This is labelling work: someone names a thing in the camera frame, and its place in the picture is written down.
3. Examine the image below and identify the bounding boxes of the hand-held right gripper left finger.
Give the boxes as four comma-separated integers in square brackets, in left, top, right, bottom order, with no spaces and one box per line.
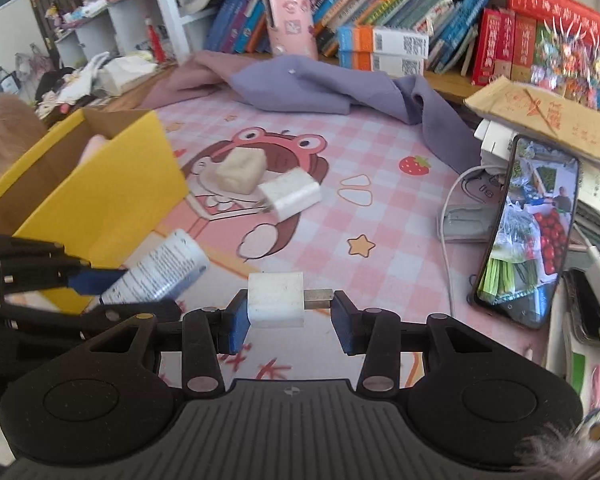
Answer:
[75,290,252,395]

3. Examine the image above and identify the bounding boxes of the pink cylindrical device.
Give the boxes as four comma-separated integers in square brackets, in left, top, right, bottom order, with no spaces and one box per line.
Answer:
[261,0,319,59]

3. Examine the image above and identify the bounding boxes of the large red flat box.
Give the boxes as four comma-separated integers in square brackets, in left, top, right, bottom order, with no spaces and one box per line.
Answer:
[506,0,600,33]

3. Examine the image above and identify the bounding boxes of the red thick books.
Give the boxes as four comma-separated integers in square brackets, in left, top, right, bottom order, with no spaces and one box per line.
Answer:
[472,7,544,87]

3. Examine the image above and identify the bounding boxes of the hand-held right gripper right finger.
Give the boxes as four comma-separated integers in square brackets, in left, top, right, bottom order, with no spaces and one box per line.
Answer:
[330,290,491,395]

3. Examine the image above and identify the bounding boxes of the pink printed tablecloth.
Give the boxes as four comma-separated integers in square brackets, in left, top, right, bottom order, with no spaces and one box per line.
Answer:
[100,95,581,401]

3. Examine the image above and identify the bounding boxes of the yellow cardboard box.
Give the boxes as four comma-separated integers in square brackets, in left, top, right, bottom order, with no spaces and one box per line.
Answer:
[0,107,191,313]

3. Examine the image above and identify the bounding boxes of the white power strip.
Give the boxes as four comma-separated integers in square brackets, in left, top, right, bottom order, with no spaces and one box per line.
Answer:
[439,165,512,244]

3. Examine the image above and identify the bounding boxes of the pink plush toy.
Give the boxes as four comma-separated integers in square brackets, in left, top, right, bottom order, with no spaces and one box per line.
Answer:
[77,132,117,167]

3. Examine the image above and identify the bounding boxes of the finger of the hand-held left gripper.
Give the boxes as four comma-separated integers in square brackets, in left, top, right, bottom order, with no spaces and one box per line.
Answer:
[0,298,182,342]
[0,237,127,297]

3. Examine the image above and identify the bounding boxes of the white plug charger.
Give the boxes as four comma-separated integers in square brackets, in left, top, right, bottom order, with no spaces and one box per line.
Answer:
[257,167,324,222]

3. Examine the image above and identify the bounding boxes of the row of books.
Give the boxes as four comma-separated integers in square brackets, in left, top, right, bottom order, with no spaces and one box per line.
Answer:
[202,0,497,74]

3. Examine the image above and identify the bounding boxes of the colourful paper decoration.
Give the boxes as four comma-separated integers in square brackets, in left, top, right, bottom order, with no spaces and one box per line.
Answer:
[534,20,600,112]

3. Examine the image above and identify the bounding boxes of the orange and white cat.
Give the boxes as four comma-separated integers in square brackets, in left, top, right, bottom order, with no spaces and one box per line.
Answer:
[0,95,48,233]

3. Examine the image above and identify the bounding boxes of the beige block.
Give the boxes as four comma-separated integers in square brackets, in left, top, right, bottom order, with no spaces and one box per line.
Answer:
[207,150,269,196]

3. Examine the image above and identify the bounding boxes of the white USB charger cube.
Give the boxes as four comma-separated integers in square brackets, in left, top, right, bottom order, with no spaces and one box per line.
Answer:
[247,271,335,329]

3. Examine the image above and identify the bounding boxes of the purple cloth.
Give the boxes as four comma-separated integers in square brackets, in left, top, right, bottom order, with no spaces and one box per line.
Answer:
[140,50,487,177]

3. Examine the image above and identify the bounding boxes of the black smartphone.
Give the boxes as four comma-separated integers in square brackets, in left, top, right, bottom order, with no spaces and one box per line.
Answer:
[473,133,581,331]

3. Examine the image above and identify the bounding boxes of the orange and white box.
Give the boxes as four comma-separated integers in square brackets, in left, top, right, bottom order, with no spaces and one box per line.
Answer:
[339,52,426,79]
[337,25,430,56]

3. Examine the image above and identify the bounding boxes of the white tube blue print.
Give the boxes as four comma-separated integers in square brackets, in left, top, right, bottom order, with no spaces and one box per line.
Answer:
[100,229,210,306]

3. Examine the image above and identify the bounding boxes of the white cable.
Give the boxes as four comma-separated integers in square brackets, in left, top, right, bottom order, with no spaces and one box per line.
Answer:
[437,164,512,314]

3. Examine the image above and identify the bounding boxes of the brown paper envelope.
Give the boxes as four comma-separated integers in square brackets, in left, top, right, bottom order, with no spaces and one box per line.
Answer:
[464,76,600,164]

